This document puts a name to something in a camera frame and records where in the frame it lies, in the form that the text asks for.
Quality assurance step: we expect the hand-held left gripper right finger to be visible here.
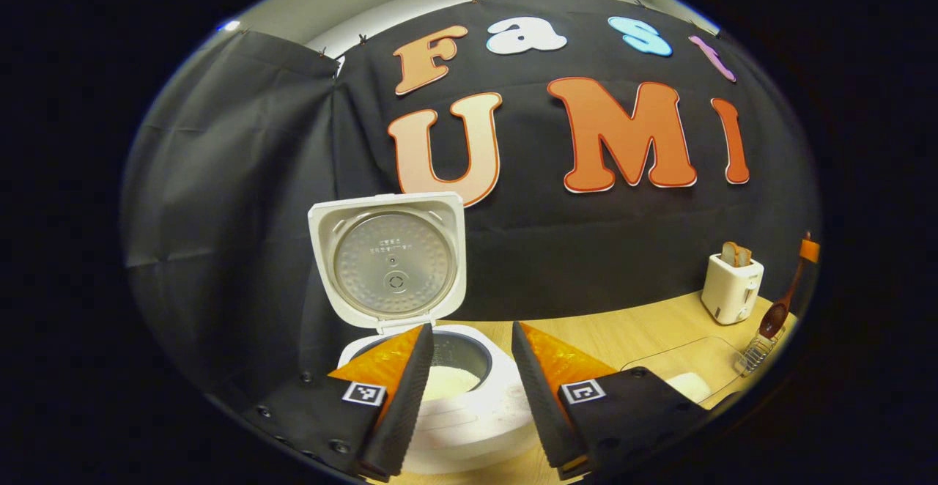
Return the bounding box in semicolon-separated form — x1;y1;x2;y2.
511;321;708;480

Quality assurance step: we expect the white toaster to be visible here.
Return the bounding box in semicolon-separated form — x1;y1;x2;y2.
701;253;764;325

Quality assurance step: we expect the white rice cooker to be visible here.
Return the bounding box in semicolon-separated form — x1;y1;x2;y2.
308;192;539;475

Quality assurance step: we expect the brown wooden spoon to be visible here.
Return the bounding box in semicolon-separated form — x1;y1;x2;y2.
758;259;807;339

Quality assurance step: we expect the wire chopstick holder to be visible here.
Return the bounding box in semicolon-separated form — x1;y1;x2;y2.
735;324;786;377

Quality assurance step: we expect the white rice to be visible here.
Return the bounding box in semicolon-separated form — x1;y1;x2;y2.
421;366;481;401

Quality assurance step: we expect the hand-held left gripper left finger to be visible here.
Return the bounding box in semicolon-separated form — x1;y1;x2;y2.
242;324;435;482

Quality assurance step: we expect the black backdrop cloth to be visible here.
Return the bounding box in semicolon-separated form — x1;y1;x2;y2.
121;0;820;398

